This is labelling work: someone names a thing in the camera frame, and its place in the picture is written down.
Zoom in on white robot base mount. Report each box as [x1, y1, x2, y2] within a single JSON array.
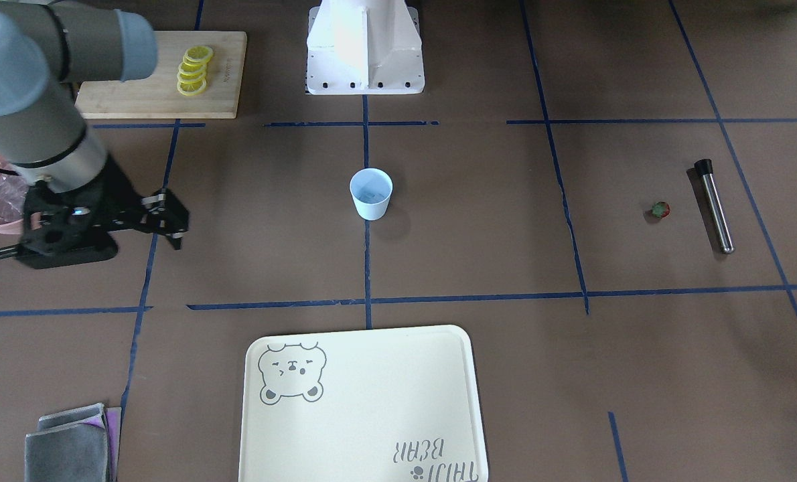
[[305, 1, 426, 96]]

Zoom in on grey folded cloth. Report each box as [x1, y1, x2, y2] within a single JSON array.
[[23, 403, 123, 481]]

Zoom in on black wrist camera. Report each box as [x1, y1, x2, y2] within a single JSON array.
[[16, 232, 119, 270]]

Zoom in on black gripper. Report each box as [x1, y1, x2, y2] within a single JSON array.
[[23, 157, 190, 256]]

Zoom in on wooden cutting board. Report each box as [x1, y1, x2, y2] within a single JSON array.
[[75, 31, 248, 119]]

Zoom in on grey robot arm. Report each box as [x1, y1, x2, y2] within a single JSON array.
[[0, 1, 190, 269]]

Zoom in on red strawberry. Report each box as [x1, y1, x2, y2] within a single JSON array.
[[649, 201, 671, 220]]

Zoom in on lemon slices row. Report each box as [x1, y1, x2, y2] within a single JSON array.
[[176, 45, 214, 97]]

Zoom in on steel muddler black tip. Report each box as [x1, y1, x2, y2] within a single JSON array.
[[695, 159, 735, 255]]

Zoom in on light blue plastic cup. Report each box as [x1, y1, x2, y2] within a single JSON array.
[[349, 168, 394, 222]]

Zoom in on cream bear serving tray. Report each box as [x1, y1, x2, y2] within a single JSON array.
[[237, 325, 490, 481]]

